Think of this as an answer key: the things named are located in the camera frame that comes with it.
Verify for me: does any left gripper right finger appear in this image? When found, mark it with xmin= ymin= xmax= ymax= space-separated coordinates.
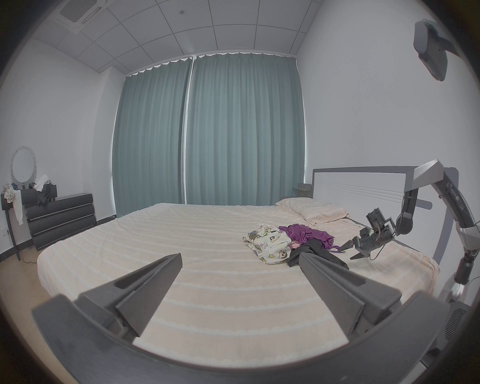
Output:
xmin=300 ymin=254 xmax=403 ymax=340

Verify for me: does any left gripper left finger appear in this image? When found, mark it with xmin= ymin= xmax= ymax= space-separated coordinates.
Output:
xmin=77 ymin=253 xmax=183 ymax=342

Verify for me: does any black garment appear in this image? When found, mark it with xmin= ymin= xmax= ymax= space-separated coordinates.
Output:
xmin=287 ymin=240 xmax=349 ymax=270

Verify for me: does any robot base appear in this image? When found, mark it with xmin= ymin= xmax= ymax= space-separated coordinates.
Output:
xmin=420 ymin=277 xmax=477 ymax=376

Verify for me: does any bed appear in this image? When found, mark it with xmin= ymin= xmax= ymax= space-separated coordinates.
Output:
xmin=37 ymin=166 xmax=460 ymax=370

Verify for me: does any pile of clothes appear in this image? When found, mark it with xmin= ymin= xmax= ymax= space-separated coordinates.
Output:
xmin=29 ymin=174 xmax=56 ymax=206

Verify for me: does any purple garment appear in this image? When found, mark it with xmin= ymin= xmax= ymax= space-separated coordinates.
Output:
xmin=278 ymin=224 xmax=340 ymax=251

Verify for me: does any cream pillow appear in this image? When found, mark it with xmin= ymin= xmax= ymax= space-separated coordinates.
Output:
xmin=275 ymin=197 xmax=349 ymax=225

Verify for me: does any white printed garment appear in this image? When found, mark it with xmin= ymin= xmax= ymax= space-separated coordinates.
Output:
xmin=242 ymin=224 xmax=292 ymax=265

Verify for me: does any dark grey chest of drawers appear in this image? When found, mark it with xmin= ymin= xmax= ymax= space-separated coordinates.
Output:
xmin=25 ymin=193 xmax=97 ymax=251

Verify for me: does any blue-green curtain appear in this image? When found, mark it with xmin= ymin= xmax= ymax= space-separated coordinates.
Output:
xmin=182 ymin=52 xmax=307 ymax=207
xmin=112 ymin=58 xmax=194 ymax=219

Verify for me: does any dark dressing table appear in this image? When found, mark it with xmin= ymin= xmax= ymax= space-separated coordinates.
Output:
xmin=1 ymin=184 xmax=58 ymax=261

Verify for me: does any round white mirror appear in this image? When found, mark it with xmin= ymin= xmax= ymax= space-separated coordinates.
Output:
xmin=11 ymin=147 xmax=37 ymax=185

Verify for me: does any ceiling air vent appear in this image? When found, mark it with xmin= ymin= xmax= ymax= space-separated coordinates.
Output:
xmin=55 ymin=0 xmax=115 ymax=35

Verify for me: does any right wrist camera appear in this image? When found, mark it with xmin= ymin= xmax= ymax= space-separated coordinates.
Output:
xmin=366 ymin=208 xmax=395 ymax=241

